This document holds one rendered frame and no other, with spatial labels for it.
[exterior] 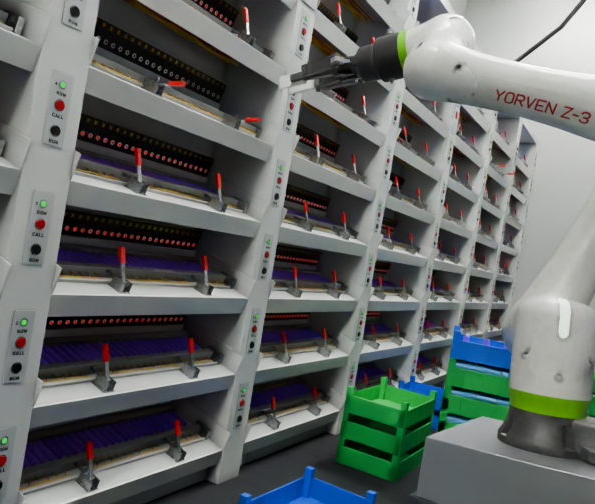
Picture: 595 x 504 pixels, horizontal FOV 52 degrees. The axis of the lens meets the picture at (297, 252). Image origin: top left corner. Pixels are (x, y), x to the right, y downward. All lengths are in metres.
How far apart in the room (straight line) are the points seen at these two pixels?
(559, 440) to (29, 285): 0.89
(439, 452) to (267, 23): 1.17
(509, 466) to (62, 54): 0.96
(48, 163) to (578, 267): 0.97
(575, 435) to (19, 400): 0.91
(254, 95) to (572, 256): 0.90
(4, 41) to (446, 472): 0.95
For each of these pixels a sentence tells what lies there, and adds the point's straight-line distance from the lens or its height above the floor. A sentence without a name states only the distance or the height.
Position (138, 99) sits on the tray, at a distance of 1.24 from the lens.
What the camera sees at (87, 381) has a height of 0.31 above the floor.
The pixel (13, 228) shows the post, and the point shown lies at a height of 0.60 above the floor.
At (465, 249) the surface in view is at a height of 0.79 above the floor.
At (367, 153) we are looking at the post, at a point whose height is 1.02.
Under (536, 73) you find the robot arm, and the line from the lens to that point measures 1.16.
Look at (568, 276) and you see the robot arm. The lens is 1.25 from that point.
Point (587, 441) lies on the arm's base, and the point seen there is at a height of 0.42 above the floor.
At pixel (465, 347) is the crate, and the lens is 1.85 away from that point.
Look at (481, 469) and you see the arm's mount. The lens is 1.02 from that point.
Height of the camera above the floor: 0.64
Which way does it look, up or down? level
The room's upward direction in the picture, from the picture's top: 9 degrees clockwise
